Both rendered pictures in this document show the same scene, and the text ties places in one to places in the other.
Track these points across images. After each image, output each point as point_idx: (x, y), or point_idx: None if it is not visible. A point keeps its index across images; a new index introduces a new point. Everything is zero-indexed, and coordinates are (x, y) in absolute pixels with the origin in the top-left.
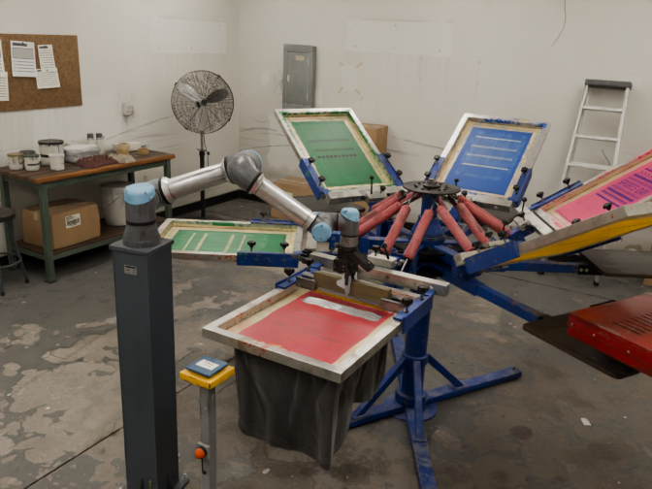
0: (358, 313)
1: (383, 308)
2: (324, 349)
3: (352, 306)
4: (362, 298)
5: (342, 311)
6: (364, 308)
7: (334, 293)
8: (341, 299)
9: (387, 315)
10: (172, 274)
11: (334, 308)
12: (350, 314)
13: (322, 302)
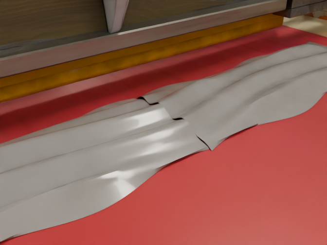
0: (306, 80)
1: (300, 6)
2: None
3: (160, 81)
4: (194, 8)
5: (244, 128)
6: (203, 60)
7: (18, 63)
8: (37, 93)
9: (306, 36)
10: None
11: (162, 148)
12: (296, 111)
13: (9, 179)
